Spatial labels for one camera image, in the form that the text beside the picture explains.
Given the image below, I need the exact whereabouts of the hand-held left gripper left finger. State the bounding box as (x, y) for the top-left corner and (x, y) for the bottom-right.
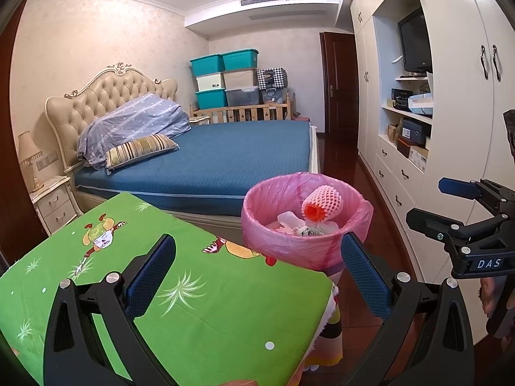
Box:
(42, 233), (178, 386)

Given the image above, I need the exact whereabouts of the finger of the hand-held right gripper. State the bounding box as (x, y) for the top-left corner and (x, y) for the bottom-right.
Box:
(438, 177), (515, 220)
(406, 208), (515, 259)

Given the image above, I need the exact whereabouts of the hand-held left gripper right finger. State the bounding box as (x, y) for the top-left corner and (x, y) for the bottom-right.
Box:
(340, 232), (475, 386)

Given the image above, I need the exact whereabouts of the pink foam fruit net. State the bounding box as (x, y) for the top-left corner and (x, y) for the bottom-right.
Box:
(301, 185), (342, 224)

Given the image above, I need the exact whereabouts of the waste bin with pink bag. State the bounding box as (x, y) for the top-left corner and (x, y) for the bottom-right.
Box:
(241, 172), (374, 272)

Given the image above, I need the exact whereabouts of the white plastic bag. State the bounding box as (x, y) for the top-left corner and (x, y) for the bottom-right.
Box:
(277, 210), (307, 231)

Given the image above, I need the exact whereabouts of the person's right hand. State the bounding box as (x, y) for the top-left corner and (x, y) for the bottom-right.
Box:
(479, 277), (504, 318)

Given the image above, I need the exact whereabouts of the brown cardboard box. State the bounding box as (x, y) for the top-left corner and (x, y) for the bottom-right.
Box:
(408, 145), (429, 171)

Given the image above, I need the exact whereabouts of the green printed blanket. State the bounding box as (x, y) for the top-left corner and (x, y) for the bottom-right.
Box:
(0, 192), (342, 386)

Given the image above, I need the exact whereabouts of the white blue box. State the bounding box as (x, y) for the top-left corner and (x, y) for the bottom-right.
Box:
(407, 92), (434, 117)

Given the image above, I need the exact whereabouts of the white wardrobe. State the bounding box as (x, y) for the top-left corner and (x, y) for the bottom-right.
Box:
(350, 0), (515, 342)

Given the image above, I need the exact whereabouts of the black box on shelf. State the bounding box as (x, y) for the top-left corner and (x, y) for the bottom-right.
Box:
(390, 88), (413, 109)

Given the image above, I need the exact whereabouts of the cream nightstand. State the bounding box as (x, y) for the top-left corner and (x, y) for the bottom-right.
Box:
(30, 175), (81, 236)

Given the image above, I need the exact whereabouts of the striped pillow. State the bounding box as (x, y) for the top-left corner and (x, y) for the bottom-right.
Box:
(105, 134), (180, 174)

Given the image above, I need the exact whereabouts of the bed with blue sheet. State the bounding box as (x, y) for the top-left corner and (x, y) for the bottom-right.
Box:
(72, 121), (320, 228)

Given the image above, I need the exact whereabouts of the grey-blue quilt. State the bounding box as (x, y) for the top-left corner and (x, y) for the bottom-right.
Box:
(76, 93), (192, 170)

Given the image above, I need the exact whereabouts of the black television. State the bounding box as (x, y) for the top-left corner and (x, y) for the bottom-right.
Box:
(398, 8), (433, 75)

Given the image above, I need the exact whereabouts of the dark wooden door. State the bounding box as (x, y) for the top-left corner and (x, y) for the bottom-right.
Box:
(320, 31), (359, 145)

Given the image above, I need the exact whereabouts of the table lamp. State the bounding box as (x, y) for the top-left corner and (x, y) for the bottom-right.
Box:
(17, 131), (45, 193)

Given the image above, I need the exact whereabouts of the teal storage box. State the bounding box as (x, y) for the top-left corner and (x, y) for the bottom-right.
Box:
(190, 54), (225, 77)
(195, 88), (228, 110)
(222, 49), (259, 72)

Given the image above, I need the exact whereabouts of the beige tufted headboard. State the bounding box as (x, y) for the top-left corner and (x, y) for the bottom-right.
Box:
(45, 63), (178, 170)

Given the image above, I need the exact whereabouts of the grey clear storage box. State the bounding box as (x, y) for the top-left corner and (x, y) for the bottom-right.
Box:
(225, 86), (261, 107)

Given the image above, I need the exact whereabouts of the white storage box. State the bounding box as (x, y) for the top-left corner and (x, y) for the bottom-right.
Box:
(196, 72), (225, 92)

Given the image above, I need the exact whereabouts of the black white checkered bag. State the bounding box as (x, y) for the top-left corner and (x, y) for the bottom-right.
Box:
(257, 68), (288, 90)

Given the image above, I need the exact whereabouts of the beige storage box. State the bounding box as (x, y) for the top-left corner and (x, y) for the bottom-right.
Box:
(223, 68), (258, 89)

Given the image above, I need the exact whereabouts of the wall switch panel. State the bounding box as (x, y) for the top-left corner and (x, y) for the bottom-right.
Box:
(35, 153), (59, 170)

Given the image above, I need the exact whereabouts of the wooden crib rail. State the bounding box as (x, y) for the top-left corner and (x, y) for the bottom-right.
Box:
(190, 92), (292, 125)

